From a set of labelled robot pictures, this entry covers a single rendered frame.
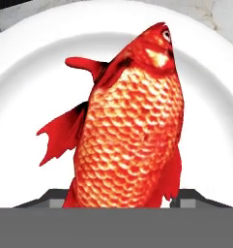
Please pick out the red orange fish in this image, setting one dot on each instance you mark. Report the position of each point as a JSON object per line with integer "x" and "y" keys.
{"x": 131, "y": 135}

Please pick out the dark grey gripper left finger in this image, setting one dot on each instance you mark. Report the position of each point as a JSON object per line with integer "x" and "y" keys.
{"x": 53, "y": 197}

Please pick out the white round plate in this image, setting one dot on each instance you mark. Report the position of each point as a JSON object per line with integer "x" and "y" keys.
{"x": 27, "y": 80}

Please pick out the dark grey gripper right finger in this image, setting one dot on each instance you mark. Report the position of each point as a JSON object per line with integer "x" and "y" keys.
{"x": 192, "y": 198}

